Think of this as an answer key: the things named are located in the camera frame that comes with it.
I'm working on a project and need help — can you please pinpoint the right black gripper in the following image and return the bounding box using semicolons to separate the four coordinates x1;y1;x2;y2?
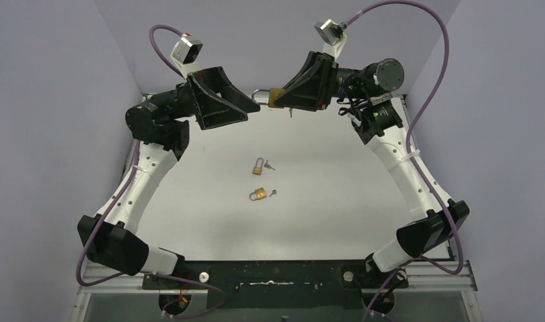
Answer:
271;52;371;112

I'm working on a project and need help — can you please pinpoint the brass padlock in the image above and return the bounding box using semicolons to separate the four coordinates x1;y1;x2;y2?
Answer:
249;188;267;201
251;88;285;109
252;157;264;176

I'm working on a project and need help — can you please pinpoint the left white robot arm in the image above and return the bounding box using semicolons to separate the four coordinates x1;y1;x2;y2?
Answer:
77;66;260;286

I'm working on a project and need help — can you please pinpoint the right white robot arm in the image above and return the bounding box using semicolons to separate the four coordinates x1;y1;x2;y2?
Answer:
267;52;469;286

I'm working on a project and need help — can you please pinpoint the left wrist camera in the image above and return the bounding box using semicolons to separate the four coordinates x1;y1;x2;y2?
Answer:
170;33;203;78

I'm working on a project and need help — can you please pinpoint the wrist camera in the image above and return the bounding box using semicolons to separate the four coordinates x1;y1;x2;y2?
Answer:
314;19;347;60
170;33;203;78

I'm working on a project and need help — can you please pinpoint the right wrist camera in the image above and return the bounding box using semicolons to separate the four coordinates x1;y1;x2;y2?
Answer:
314;19;347;60

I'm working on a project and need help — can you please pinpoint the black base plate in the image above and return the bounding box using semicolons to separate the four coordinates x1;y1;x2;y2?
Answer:
142;260;409;314

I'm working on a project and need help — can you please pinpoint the aluminium rail frame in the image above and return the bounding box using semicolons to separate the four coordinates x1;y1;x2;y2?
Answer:
70;92;485;322

